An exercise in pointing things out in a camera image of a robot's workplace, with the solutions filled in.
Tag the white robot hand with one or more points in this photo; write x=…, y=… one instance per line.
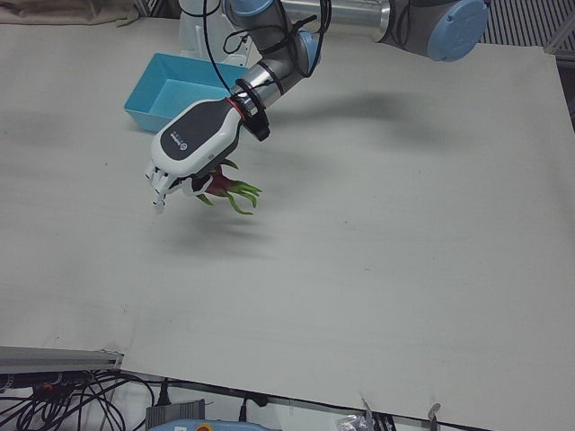
x=193, y=134

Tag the toy dragon fruit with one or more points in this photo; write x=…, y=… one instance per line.
x=224, y=184

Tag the UR5e robot arm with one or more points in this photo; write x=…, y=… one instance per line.
x=278, y=67

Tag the teal plastic tray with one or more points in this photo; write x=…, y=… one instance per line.
x=179, y=96

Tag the beige cloth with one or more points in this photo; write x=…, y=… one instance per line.
x=67, y=11

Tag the crumpled silver plastic bag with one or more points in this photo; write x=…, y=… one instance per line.
x=350, y=423

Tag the metal reacher grabber tool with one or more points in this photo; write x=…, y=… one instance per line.
x=367, y=413

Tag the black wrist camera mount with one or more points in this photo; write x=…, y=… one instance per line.
x=260, y=128

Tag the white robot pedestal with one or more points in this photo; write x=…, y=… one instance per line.
x=193, y=27

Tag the aluminium rail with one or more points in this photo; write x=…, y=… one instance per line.
x=58, y=357

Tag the aluminium frame profile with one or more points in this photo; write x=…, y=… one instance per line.
x=561, y=40

